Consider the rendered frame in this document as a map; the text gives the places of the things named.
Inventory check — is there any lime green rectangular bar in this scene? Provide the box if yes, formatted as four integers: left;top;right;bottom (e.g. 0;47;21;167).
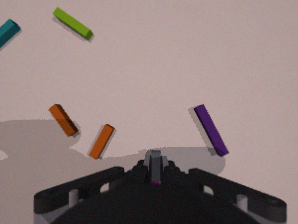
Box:
53;7;93;40

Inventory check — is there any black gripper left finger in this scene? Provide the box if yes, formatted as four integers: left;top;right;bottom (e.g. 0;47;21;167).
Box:
34;155;152;224

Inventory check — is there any orange rod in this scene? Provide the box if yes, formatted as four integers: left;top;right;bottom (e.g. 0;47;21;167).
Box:
89;124;115;159
49;104;79;137

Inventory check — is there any purple rod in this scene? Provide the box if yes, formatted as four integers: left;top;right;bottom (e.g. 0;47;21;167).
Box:
194;104;229;157

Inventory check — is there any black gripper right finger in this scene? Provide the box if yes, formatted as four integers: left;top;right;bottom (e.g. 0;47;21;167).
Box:
160;156;287;224

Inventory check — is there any turquoise rod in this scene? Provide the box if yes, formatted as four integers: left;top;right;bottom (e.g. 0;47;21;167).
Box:
0;19;21;48

